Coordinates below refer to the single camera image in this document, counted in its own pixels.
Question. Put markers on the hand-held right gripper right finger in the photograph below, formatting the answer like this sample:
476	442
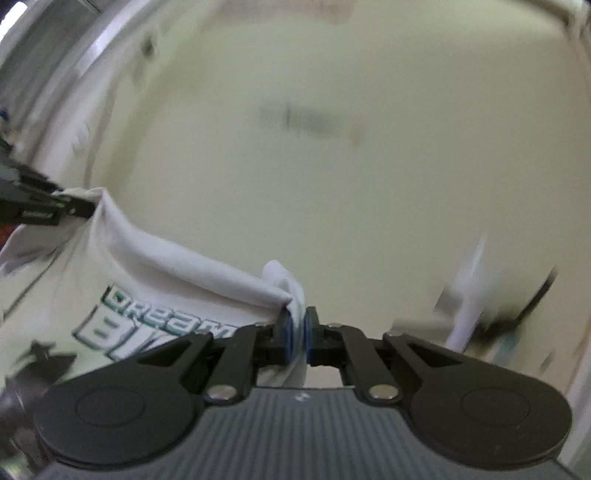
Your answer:
308	338

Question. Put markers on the white bulb lamp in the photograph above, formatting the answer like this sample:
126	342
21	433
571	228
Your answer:
471	295

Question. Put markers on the white printed t-shirt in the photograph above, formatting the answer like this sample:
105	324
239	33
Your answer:
161	267

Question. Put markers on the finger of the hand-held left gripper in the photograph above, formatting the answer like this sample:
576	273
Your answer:
55	203

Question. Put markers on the white frame with metal grille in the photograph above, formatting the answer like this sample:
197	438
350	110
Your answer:
69	50

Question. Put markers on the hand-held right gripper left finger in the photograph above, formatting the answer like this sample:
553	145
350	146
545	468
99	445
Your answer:
288	333

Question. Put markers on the black tape strip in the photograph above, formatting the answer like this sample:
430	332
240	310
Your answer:
531	300

